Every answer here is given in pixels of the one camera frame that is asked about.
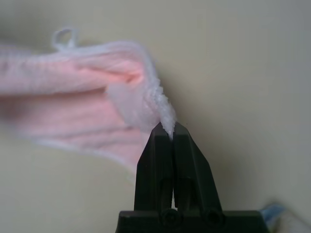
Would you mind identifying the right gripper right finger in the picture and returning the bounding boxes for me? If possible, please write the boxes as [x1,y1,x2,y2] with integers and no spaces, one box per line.
[172,122,223,211]

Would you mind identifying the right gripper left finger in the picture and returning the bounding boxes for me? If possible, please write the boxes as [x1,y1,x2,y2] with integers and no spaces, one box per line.
[136,120,174,212]

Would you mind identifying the pink terry towel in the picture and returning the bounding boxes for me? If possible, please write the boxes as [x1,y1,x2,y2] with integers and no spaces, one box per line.
[0,28,177,187]

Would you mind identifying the light blue folded towel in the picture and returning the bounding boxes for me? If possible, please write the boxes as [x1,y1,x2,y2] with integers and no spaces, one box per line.
[261,201,287,226]

